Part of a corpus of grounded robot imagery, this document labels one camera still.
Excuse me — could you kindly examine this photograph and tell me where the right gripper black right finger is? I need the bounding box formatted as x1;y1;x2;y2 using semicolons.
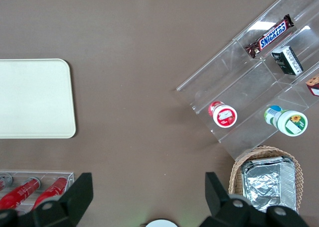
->
199;171;269;227

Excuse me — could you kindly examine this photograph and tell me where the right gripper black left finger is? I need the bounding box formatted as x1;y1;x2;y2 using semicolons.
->
32;172;94;227

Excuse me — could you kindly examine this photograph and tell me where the light wicker basket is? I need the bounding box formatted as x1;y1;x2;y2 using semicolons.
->
228;145;305;213

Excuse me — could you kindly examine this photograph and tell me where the beige plastic tray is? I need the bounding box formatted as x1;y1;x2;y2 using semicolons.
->
0;58;76;139

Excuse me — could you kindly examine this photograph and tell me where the clear acrylic bottle rack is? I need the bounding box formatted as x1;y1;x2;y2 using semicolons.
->
0;171;75;213

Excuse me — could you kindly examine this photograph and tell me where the aluminium foil food container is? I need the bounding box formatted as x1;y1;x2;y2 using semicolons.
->
240;156;298;213

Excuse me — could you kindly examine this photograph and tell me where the red capped yogurt bottle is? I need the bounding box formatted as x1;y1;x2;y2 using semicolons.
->
208;101;238;128

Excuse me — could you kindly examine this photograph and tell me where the green capped yogurt bottle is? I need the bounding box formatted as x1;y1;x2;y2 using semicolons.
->
264;105;309;137

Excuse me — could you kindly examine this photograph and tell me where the clear acrylic stepped display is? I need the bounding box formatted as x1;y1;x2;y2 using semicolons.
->
176;0;319;162

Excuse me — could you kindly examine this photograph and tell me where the red cookie box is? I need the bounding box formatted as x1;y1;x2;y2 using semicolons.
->
306;73;319;97

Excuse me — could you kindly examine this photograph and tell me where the small black white carton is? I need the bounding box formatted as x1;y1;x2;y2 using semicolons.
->
271;45;304;76

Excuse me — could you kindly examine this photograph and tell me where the Snickers chocolate bar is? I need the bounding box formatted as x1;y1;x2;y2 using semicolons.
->
244;13;295;58

